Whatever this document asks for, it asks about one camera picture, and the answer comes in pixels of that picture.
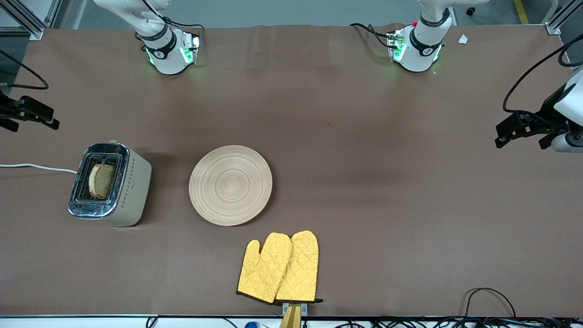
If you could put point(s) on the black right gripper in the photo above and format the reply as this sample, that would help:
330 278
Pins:
6 110

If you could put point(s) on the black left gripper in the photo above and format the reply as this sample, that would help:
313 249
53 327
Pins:
545 117

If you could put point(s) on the brown toast slice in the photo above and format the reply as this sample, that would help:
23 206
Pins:
102 181

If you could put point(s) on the round wooden plate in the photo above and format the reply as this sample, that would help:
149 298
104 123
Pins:
230 185

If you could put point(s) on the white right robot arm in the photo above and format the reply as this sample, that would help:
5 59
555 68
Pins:
169 55

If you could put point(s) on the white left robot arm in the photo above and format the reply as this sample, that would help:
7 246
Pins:
421 51

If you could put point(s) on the small white paper scrap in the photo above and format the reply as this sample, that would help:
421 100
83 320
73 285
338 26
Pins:
463 39

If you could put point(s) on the chrome and cream toaster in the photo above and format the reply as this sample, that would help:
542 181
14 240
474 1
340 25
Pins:
134 191

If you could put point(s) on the black caster wheel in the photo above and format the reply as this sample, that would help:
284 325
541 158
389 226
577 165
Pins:
470 10

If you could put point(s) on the brown table cover cloth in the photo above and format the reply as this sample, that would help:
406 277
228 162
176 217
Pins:
364 182

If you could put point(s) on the yellow quilted oven mitt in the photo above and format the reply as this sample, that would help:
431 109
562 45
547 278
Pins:
264 269
300 269

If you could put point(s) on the blue round object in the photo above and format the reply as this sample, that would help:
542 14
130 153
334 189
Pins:
251 325

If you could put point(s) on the aluminium frame post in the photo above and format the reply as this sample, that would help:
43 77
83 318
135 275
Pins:
27 23
558 20

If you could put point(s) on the small metal bracket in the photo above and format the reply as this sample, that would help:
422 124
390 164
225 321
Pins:
304 309

